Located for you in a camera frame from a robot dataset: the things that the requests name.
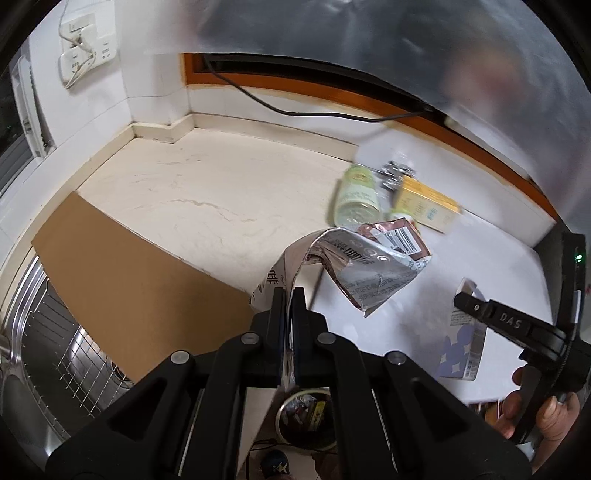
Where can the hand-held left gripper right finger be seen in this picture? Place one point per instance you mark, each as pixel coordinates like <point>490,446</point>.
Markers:
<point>299,318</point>

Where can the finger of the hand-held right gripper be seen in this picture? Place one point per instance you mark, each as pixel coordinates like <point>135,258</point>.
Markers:
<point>508,318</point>

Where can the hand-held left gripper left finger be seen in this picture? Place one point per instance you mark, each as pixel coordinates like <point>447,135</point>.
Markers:
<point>279,314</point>

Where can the blue and white carton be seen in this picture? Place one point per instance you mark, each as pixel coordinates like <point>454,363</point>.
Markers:
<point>461,355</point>

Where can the silver foil snack bag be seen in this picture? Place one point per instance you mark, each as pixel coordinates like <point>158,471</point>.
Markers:
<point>369,267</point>

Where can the round bin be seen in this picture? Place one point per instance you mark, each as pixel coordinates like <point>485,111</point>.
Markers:
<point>304,415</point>

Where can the person's right hand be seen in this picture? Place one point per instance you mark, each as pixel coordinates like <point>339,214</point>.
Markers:
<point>558,415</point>

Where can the green lid jar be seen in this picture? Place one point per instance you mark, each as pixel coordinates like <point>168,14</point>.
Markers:
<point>358,198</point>

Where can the yellow box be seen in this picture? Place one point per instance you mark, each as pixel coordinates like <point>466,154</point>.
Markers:
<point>429,207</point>

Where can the brown cardboard sheet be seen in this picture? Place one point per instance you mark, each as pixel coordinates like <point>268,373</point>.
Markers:
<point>129,277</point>

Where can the crumpled silver foil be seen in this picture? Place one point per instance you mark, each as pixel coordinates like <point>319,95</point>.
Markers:
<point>392,173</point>

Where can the metal sink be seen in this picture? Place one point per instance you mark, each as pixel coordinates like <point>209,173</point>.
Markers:
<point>27,415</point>

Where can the translucent plastic sheet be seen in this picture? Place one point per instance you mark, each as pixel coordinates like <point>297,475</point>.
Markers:
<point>415,46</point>

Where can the orange window frame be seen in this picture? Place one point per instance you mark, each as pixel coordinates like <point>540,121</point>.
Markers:
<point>191,69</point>

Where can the white wall socket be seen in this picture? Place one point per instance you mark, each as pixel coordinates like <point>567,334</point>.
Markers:
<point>81,27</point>
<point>97,60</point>

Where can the white sliding window frame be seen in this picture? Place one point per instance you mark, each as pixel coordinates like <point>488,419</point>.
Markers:
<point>32,115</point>

